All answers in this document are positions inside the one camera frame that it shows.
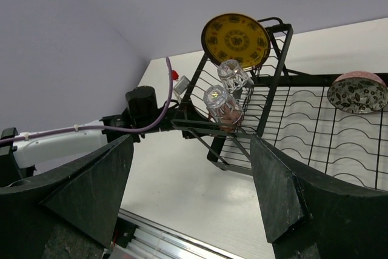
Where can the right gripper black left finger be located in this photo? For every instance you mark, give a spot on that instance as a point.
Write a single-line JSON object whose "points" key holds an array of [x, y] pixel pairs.
{"points": [[69, 211]]}

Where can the floral patterned bowl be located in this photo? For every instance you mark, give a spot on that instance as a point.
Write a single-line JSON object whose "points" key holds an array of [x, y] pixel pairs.
{"points": [[358, 92]]}

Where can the aluminium rail frame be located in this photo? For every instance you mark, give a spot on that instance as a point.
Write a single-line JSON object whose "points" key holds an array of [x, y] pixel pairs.
{"points": [[192, 238]]}

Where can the clear glass cup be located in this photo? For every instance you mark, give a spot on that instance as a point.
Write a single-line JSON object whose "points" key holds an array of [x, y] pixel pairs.
{"points": [[233, 77], [219, 101]]}

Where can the yellow patterned plate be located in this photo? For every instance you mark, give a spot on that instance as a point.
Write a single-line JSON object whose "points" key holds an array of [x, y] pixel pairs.
{"points": [[238, 37]]}

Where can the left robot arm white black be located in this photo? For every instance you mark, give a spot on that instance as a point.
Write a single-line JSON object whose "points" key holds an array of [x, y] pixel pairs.
{"points": [[21, 152]]}

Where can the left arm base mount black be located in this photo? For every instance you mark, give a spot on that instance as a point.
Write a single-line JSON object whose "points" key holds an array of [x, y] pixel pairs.
{"points": [[123, 232]]}

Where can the black wire dish rack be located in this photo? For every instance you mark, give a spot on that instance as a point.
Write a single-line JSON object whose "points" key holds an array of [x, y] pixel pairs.
{"points": [[288, 106]]}

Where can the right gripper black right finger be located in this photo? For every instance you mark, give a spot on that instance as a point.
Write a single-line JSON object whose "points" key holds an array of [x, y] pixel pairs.
{"points": [[308, 214]]}

